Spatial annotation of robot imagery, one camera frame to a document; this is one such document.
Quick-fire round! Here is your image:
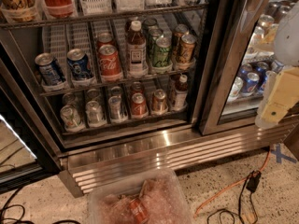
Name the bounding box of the brown gold can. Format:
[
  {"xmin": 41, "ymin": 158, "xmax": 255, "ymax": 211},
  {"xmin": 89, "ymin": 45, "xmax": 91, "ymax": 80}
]
[
  {"xmin": 176, "ymin": 34, "xmax": 196, "ymax": 63},
  {"xmin": 172, "ymin": 24, "xmax": 189, "ymax": 58}
]

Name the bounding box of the black cable floor left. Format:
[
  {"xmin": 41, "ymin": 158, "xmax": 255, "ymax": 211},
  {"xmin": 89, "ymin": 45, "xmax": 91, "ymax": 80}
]
[{"xmin": 0, "ymin": 187, "xmax": 82, "ymax": 224}]

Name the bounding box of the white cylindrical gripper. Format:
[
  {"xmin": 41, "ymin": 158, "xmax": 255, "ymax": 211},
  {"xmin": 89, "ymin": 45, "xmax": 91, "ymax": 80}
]
[{"xmin": 255, "ymin": 66, "xmax": 299, "ymax": 129}]

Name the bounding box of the back red cola can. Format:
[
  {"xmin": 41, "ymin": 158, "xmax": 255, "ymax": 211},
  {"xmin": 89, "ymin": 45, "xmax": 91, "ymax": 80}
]
[{"xmin": 96, "ymin": 32, "xmax": 115, "ymax": 49}]

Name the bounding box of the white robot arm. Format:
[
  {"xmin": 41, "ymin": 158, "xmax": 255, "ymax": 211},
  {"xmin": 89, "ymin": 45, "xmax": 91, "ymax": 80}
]
[{"xmin": 255, "ymin": 2, "xmax": 299, "ymax": 129}]

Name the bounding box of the black power adapter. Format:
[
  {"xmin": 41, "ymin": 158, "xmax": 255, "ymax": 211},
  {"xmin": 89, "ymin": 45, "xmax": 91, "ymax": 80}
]
[{"xmin": 247, "ymin": 171, "xmax": 261, "ymax": 193}]

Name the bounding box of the blue silver can left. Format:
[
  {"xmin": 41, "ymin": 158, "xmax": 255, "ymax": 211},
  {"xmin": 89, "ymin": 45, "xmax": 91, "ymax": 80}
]
[{"xmin": 35, "ymin": 52, "xmax": 65, "ymax": 86}]

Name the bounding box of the front brown gold can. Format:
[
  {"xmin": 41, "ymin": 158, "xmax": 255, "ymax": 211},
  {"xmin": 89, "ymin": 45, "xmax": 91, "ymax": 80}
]
[{"xmin": 176, "ymin": 34, "xmax": 196, "ymax": 63}]

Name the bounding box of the blue pepsi can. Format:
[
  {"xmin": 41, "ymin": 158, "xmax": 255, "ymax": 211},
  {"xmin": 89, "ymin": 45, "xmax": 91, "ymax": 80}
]
[{"xmin": 67, "ymin": 49, "xmax": 93, "ymax": 80}]

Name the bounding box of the clear plastic bin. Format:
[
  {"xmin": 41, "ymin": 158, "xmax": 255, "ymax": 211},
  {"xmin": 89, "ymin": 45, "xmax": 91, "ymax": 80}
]
[{"xmin": 88, "ymin": 168, "xmax": 192, "ymax": 224}]

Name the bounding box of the fridge glass door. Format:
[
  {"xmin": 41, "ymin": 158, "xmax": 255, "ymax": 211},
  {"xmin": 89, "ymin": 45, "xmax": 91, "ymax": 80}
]
[{"xmin": 200, "ymin": 0, "xmax": 298, "ymax": 134}]

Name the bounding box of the green soda can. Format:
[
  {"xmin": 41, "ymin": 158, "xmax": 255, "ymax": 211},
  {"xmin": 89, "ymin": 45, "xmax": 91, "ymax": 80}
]
[
  {"xmin": 142, "ymin": 18, "xmax": 159, "ymax": 35},
  {"xmin": 152, "ymin": 37, "xmax": 171, "ymax": 68},
  {"xmin": 148, "ymin": 28, "xmax": 164, "ymax": 59}
]

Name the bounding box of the front red cola can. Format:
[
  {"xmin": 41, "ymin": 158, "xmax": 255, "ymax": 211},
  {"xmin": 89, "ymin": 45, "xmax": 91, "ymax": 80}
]
[{"xmin": 98, "ymin": 45, "xmax": 121, "ymax": 76}]

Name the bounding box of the red cola can in bin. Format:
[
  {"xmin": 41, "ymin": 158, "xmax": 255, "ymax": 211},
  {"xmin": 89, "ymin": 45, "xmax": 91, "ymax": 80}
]
[{"xmin": 129, "ymin": 198, "xmax": 149, "ymax": 224}]

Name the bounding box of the brown tea bottle white cap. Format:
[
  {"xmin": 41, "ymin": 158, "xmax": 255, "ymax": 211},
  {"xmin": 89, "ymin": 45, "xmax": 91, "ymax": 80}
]
[{"xmin": 126, "ymin": 21, "xmax": 146, "ymax": 77}]

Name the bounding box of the back red can bottom shelf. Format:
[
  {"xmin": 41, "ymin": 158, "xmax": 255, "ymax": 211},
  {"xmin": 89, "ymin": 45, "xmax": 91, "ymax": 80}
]
[{"xmin": 130, "ymin": 81, "xmax": 145, "ymax": 95}]

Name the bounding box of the brown can bottom shelf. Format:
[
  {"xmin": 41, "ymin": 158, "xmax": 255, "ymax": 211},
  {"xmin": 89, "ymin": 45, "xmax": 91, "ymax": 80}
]
[{"xmin": 151, "ymin": 89, "xmax": 166, "ymax": 112}]

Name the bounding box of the white green can bottom left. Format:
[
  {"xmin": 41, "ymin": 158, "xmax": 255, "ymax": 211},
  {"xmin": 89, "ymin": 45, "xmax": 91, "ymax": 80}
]
[{"xmin": 60, "ymin": 105, "xmax": 81, "ymax": 129}]

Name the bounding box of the red can shelf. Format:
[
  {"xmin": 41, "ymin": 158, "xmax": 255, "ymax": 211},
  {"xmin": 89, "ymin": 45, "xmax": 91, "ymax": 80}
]
[
  {"xmin": 131, "ymin": 92, "xmax": 147, "ymax": 115},
  {"xmin": 130, "ymin": 81, "xmax": 145, "ymax": 95}
]

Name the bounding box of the large red cola can top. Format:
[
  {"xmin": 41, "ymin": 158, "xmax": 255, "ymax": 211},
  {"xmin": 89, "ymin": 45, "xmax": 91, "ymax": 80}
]
[{"xmin": 44, "ymin": 0, "xmax": 74, "ymax": 18}]

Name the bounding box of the orange extension cable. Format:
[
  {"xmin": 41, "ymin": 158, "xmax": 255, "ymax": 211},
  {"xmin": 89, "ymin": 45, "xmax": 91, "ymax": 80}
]
[{"xmin": 193, "ymin": 146, "xmax": 273, "ymax": 218}]

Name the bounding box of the back brown gold can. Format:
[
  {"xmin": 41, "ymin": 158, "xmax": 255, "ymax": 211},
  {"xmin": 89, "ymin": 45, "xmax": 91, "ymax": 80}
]
[{"xmin": 172, "ymin": 24, "xmax": 189, "ymax": 58}]

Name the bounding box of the blue pepsi can right fridge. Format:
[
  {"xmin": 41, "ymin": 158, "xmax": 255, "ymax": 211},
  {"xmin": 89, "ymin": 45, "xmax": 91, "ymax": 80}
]
[{"xmin": 241, "ymin": 72, "xmax": 260, "ymax": 96}]

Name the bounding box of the small bottle bottom right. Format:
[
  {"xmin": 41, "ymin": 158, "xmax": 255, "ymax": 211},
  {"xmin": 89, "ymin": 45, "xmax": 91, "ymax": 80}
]
[{"xmin": 171, "ymin": 75, "xmax": 188, "ymax": 111}]

